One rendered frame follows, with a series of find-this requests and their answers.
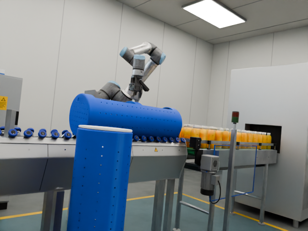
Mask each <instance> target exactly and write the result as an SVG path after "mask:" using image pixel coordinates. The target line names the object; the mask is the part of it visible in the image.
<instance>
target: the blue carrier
mask: <svg viewBox="0 0 308 231"><path fill-rule="evenodd" d="M69 124H70V129H71V131H72V133H73V134H74V135H76V134H77V129H78V128H79V127H78V126H79V125H89V126H101V127H115V128H124V129H131V130H132V133H133V137H134V136H135V135H137V136H138V137H139V139H141V137H142V136H145V137H146V138H147V139H149V137H150V136H152V137H153V138H154V140H156V137H160V139H161V140H162V138H163V137H166V138H167V140H169V138H170V137H172V138H173V139H175V138H176V137H177V136H178V135H179V134H180V132H181V129H182V117H181V115H180V113H179V112H178V111H177V110H176V109H174V108H170V107H164V108H157V107H151V106H145V105H142V104H140V103H139V102H133V101H127V102H119V101H113V100H107V99H99V98H95V97H94V96H93V95H90V94H85V93H80V94H78V95H77V96H76V97H75V98H74V100H73V102H72V104H71V108H70V113H69ZM133 137H132V138H133Z"/></svg>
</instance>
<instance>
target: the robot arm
mask: <svg viewBox="0 0 308 231"><path fill-rule="evenodd" d="M142 54H148V55H149V56H150V59H149V60H148V61H147V62H146V64H145V56H144V55H142ZM120 56H121V57H122V58H123V59H124V60H125V61H127V62H128V63H129V64H130V65H131V66H132V67H133V68H132V76H131V82H130V83H129V85H128V86H127V87H126V89H123V90H121V87H120V85H119V84H118V83H116V82H115V81H109V82H107V83H106V84H105V85H104V86H103V87H102V88H101V89H100V90H99V91H97V93H98V94H99V95H100V96H101V98H102V99H107V100H113V101H119V102H127V101H133V100H135V102H139V100H140V98H141V96H142V93H143V90H144V91H145V92H148V91H149V88H148V87H147V86H146V85H145V84H144V82H145V81H146V80H147V78H148V77H149V76H150V75H151V73H152V72H153V71H154V70H155V68H156V67H157V66H158V65H161V64H162V63H163V61H164V60H165V58H166V54H165V53H164V52H162V51H161V50H160V49H159V48H158V47H157V46H155V45H154V44H152V43H150V42H144V43H142V44H141V45H139V46H136V47H132V48H127V47H126V46H125V47H124V48H123V49H122V50H121V52H120ZM132 99H133V100H132Z"/></svg>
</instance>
